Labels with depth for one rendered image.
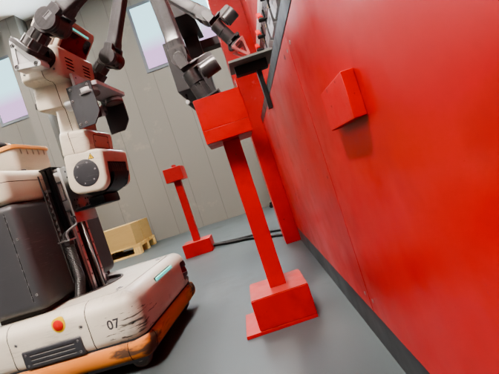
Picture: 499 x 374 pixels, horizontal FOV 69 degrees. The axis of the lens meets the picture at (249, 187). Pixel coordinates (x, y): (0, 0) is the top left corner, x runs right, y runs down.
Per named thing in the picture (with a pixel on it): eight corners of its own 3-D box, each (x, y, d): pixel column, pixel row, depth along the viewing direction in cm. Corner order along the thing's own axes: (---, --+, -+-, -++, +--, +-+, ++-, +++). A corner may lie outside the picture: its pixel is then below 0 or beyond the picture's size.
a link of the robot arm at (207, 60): (178, 62, 129) (171, 55, 120) (205, 43, 128) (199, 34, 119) (197, 90, 129) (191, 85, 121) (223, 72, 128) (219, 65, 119)
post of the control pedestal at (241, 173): (269, 283, 135) (223, 144, 133) (284, 278, 135) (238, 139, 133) (270, 288, 129) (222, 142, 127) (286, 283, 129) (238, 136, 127)
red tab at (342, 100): (331, 130, 67) (319, 94, 67) (341, 128, 67) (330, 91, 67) (354, 118, 52) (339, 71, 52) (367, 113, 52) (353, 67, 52)
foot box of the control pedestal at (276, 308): (246, 317, 142) (237, 289, 141) (307, 297, 142) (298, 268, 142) (247, 340, 122) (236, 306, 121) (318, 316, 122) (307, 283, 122)
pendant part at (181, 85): (191, 104, 305) (177, 62, 304) (205, 99, 304) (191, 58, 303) (177, 93, 260) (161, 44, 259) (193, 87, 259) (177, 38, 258)
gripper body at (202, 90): (221, 92, 121) (209, 73, 121) (195, 109, 121) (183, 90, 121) (222, 96, 128) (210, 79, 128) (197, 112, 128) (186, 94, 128)
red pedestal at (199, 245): (189, 254, 340) (161, 169, 337) (215, 245, 339) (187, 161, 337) (186, 259, 320) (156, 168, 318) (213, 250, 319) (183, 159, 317)
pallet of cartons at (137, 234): (161, 241, 549) (152, 214, 548) (138, 255, 463) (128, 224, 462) (90, 263, 562) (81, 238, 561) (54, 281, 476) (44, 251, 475)
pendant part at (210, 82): (200, 120, 313) (169, 24, 311) (228, 111, 311) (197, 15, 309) (187, 110, 262) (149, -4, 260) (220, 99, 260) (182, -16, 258)
